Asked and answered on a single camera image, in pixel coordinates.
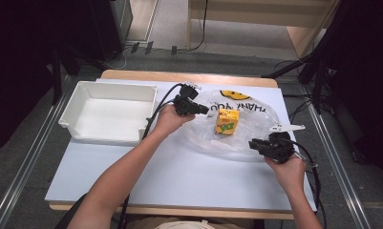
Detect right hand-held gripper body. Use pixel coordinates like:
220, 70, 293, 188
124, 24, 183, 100
258, 123, 307, 165

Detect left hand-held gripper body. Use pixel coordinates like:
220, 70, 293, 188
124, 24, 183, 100
172, 81, 202, 117

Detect clear smiley plastic bag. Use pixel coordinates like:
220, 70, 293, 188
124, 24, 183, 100
181, 89, 281, 163

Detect yellow juice box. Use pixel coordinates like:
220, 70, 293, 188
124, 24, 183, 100
214, 108, 241, 136

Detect person's left hand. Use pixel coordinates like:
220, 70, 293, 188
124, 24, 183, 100
152, 103, 197, 138

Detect person's right hand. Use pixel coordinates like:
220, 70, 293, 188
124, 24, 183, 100
263, 154, 309, 196

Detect black stand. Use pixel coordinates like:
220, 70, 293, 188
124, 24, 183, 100
50, 43, 82, 107
261, 47, 334, 115

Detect white plastic tray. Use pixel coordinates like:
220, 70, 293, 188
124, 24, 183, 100
57, 80, 159, 145

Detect black cabinet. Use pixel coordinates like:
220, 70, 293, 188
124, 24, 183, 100
89, 0, 134, 62

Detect black curtain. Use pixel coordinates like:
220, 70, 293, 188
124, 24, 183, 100
322, 0, 383, 179
0, 0, 98, 156

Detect person's white shirt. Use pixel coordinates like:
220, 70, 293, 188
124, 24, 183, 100
154, 219, 216, 229

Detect light wooden shelf unit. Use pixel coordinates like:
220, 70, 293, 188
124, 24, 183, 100
187, 0, 342, 60

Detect person's beige trousers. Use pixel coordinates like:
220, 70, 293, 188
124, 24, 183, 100
124, 215, 261, 229

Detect black floor cables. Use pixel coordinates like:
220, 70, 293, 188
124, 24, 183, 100
274, 59, 325, 126

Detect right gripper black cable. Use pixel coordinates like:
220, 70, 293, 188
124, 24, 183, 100
288, 138, 328, 229

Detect aluminium floor rail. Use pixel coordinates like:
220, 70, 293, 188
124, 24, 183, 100
0, 75, 76, 229
301, 85, 372, 229

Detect white floor cable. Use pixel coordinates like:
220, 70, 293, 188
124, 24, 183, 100
110, 47, 130, 71

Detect black hanging cable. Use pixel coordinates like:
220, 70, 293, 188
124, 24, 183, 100
176, 0, 210, 53

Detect dark curved strap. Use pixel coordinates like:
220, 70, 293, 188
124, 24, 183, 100
54, 193, 89, 229

